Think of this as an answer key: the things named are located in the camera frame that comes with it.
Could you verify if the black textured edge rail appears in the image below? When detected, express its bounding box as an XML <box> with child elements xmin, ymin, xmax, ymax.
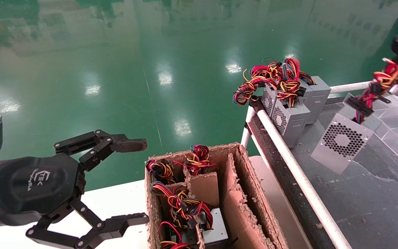
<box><xmin>248</xmin><ymin>99</ymin><xmax>341</xmax><ymax>249</ymax></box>

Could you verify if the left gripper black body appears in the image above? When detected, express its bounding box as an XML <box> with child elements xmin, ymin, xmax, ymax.
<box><xmin>0</xmin><ymin>153</ymin><xmax>85</xmax><ymax>226</ymax></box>

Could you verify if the short white frame pipe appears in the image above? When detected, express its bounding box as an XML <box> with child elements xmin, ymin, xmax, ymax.
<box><xmin>240</xmin><ymin>105</ymin><xmax>256</xmax><ymax>149</ymax></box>

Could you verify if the long corrugated cardboard divider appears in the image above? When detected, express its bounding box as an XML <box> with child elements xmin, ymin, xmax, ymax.
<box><xmin>221</xmin><ymin>151</ymin><xmax>272</xmax><ymax>249</ymax></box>

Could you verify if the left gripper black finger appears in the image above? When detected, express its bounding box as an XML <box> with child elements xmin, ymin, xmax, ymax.
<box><xmin>26</xmin><ymin>197</ymin><xmax>150</xmax><ymax>249</ymax></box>
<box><xmin>54</xmin><ymin>130</ymin><xmax>148</xmax><ymax>172</ymax></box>

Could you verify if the short cardboard cross divider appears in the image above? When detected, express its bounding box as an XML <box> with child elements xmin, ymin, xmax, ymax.
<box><xmin>184</xmin><ymin>171</ymin><xmax>220</xmax><ymax>208</ymax></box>

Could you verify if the power supply with coloured wires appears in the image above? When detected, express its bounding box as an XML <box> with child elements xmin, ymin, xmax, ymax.
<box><xmin>311</xmin><ymin>58</ymin><xmax>398</xmax><ymax>175</ymax></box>
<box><xmin>158</xmin><ymin>221</ymin><xmax>199</xmax><ymax>249</ymax></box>
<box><xmin>303</xmin><ymin>71</ymin><xmax>332</xmax><ymax>124</ymax></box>
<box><xmin>234</xmin><ymin>57</ymin><xmax>314</xmax><ymax>118</ymax></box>
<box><xmin>271</xmin><ymin>80</ymin><xmax>311</xmax><ymax>148</ymax></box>
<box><xmin>146</xmin><ymin>160</ymin><xmax>177</xmax><ymax>184</ymax></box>
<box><xmin>174</xmin><ymin>145</ymin><xmax>217</xmax><ymax>176</ymax></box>
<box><xmin>151</xmin><ymin>181</ymin><xmax>229</xmax><ymax>246</ymax></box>

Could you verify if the white foam wrapped pipe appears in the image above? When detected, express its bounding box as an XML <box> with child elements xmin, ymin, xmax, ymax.
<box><xmin>330</xmin><ymin>81</ymin><xmax>373</xmax><ymax>94</ymax></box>

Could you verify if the brown cardboard box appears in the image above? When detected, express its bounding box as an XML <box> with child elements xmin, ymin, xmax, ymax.
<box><xmin>145</xmin><ymin>142</ymin><xmax>289</xmax><ymax>249</ymax></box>

